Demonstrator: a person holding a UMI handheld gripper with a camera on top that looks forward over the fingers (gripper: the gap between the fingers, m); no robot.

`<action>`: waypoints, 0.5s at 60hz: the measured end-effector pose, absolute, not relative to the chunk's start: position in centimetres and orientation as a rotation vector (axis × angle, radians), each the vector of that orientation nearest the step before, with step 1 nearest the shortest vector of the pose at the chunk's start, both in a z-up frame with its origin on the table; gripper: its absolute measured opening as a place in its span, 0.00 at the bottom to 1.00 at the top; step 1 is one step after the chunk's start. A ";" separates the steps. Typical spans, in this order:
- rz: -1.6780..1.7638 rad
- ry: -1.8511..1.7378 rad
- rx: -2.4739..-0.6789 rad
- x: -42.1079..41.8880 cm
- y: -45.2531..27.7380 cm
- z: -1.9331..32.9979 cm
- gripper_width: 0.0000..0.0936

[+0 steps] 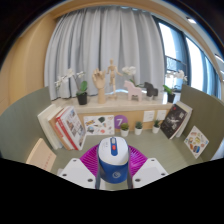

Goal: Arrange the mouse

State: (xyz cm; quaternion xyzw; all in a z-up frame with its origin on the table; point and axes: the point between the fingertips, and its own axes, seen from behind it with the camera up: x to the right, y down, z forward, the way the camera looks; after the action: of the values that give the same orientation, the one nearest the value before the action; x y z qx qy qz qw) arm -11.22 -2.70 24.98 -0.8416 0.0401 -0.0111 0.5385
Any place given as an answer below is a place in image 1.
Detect white wall socket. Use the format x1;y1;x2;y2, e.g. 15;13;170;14
142;110;156;123
156;109;168;121

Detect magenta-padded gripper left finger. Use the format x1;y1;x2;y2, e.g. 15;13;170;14
59;143;103;190

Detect red-edged picture magazine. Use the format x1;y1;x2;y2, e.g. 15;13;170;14
54;105;88;152

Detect wooden hand model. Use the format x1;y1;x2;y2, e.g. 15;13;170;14
91;68;107;105

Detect dark book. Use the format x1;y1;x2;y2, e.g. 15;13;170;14
159;103;189;140

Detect small plant in white pot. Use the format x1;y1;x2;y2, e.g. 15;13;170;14
152;119;161;135
134;120;144;136
119;122;130;138

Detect grey curtain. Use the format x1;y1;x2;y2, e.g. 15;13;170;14
43;5;167;101

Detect wooden mannequin figure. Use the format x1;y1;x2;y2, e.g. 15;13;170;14
106;58;124;99

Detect white board with colourful stickers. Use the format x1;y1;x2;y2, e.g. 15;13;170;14
183;125;210;159

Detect beige card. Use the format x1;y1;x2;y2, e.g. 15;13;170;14
25;137;58;173

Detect pink horse figure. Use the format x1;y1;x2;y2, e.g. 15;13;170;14
123;79;144;102

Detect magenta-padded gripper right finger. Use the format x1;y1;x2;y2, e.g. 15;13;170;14
127;143;170;190

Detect black horse figure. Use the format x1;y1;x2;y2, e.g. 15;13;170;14
143;81;160;100

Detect green desk partition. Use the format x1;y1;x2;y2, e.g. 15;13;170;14
179;83;224;163
0;86;54;164

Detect leaning white books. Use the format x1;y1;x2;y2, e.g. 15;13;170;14
173;100;194;138

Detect white sheet with stickers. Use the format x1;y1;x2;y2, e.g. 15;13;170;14
83;114;116;136

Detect purple round sign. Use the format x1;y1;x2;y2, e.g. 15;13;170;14
113;114;129;130

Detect blue and white computer mouse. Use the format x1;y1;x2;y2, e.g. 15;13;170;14
97;135;131;184

